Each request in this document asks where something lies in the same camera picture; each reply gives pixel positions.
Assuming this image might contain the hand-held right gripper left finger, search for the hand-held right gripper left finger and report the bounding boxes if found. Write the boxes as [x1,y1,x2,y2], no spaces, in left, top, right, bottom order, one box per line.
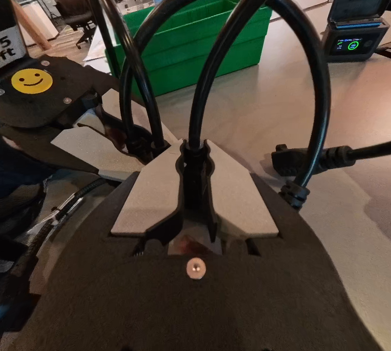
[111,139,187,247]

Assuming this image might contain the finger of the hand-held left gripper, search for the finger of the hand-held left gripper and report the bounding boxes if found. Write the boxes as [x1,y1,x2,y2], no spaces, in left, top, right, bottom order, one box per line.
[102,89,179,148]
[50,127,145,181]

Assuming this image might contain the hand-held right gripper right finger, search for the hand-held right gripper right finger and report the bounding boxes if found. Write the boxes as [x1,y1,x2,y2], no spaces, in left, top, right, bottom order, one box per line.
[204,139,280,244]

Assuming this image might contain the braided power strip cable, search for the braided power strip cable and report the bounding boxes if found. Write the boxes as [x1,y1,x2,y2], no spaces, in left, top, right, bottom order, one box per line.
[12,176,108,275]

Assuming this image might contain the short black extension cord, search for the short black extension cord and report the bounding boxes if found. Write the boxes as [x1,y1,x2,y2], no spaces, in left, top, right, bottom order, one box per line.
[120,0,332,209]
[177,0,391,215]
[83,0,171,162]

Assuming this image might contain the dark office chair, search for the dark office chair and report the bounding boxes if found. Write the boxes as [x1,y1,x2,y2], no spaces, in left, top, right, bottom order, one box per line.
[45,0,99,50]

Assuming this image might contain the green plastic bin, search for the green plastic bin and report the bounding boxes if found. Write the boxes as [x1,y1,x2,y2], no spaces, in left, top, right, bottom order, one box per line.
[105,0,273,96]

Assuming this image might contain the dark charging case with screen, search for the dark charging case with screen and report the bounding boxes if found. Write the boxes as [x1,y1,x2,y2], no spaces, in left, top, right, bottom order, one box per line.
[322,0,391,63]

